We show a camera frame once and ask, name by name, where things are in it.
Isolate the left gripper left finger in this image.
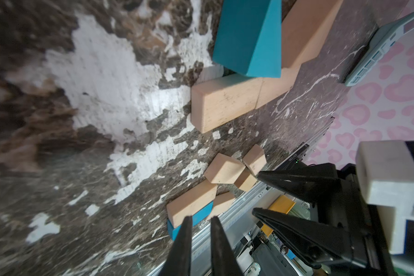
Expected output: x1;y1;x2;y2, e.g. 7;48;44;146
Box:
159;216;193;276

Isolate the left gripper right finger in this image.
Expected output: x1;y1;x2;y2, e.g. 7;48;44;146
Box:
210;216;243;276

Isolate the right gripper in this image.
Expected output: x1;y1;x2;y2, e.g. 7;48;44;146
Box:
252;163;414;276

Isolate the wooden block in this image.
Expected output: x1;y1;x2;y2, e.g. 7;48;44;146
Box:
191;66;300;133
234;169;257;192
243;144;267;175
206;192;236;220
282;0;343;68
166;180;218;228
204;153;246;184

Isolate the wooden block top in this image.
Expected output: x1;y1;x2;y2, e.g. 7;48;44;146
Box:
191;66;300;133

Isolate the teal triangle block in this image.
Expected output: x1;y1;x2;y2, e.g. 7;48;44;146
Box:
212;0;282;78

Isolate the teal rectangular block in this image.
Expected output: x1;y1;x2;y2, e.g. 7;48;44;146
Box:
167;201;213;240

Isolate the wooden block bottom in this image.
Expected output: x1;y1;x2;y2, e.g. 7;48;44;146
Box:
206;192;236;220

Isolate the grey calculator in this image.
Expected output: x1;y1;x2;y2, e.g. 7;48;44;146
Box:
345;12;414;87

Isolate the aluminium front rail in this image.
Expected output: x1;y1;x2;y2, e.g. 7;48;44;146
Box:
189;117;335;276

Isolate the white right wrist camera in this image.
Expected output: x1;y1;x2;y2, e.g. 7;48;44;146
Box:
355;140;414;254

